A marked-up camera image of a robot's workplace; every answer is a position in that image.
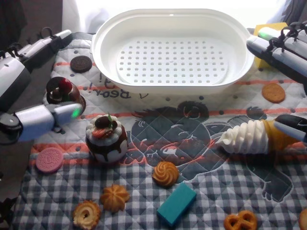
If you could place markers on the round brown biscuit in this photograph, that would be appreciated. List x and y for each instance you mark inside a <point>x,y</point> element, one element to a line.
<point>273,93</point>

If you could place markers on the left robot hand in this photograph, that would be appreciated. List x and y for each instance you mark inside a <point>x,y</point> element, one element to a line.
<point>14,72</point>

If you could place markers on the pink sandwich cookie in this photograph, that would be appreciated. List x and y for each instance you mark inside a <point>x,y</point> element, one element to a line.
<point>50,159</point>

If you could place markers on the swirl butter cookie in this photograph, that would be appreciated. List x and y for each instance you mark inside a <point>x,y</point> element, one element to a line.
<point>165,173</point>

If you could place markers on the white perforated oval tray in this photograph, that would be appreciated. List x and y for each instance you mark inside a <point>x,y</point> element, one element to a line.
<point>172,60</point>

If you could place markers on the yellow block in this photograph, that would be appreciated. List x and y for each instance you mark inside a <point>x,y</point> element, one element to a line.
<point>271,26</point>

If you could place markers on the pretzel cookie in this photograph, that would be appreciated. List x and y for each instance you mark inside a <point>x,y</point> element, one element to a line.
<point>230,222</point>

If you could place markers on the pale round cookie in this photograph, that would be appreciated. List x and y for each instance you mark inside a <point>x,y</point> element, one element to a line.
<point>303,219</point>

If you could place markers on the toy ice cream cone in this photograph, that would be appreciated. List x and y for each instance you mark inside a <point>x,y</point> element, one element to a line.
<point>244,136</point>

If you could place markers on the chocolate cake with red cherry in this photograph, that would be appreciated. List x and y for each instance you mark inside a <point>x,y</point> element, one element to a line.
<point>72,92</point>

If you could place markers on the grey quilt with bear print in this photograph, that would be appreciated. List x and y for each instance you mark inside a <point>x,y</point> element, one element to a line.
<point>168,134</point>

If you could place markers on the teal block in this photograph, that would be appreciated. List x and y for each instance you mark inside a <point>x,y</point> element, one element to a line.
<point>176,204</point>

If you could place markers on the dark chocolate sandwich cookie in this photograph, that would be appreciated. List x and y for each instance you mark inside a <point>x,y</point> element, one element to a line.
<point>80,64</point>

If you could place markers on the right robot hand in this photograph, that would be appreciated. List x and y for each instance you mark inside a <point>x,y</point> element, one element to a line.
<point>275,48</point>

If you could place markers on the white cream cake chocolate drip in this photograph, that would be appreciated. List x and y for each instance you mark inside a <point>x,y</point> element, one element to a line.
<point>106,143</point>

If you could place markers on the flower-shaped butter cookie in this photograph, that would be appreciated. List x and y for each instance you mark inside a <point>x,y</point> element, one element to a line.
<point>115,197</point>

